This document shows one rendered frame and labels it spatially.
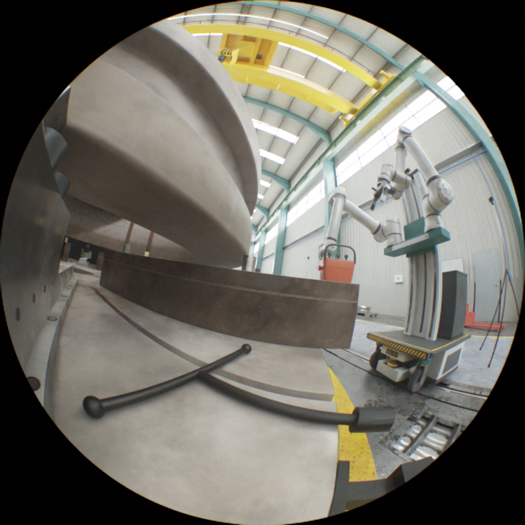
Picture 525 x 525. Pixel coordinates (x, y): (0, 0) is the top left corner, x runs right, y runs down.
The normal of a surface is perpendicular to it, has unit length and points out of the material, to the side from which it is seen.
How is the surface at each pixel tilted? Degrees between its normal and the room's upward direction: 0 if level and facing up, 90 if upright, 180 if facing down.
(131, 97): 90
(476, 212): 90
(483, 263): 90
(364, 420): 49
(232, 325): 90
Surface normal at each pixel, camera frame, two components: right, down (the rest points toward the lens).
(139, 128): 0.90, 0.06
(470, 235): -0.96, -0.18
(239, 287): -0.13, -0.18
